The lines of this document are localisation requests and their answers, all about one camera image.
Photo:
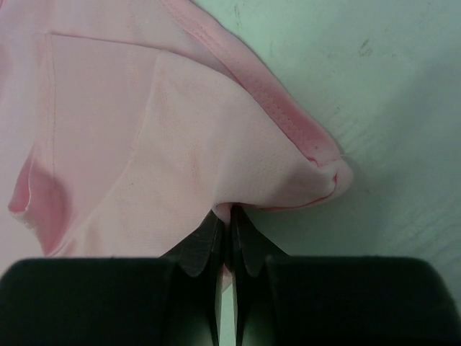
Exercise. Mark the pink t-shirt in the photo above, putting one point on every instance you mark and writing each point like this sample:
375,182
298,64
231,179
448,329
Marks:
144,116

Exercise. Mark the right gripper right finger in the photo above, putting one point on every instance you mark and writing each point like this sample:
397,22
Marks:
253,306

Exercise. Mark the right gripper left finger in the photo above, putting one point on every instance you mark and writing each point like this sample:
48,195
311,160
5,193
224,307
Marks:
194,301

